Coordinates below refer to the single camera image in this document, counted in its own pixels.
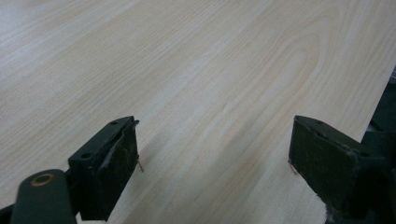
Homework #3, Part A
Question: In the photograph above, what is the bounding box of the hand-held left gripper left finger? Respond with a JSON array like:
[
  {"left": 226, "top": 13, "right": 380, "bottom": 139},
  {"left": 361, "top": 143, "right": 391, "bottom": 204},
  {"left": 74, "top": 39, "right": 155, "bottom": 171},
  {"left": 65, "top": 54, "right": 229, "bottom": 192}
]
[{"left": 67, "top": 115, "right": 140, "bottom": 222}]

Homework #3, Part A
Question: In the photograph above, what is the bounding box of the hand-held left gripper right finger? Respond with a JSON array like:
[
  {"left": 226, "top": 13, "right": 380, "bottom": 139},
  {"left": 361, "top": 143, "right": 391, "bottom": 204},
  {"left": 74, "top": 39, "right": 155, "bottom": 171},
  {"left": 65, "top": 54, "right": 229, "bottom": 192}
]
[{"left": 287, "top": 115, "right": 388, "bottom": 219}]

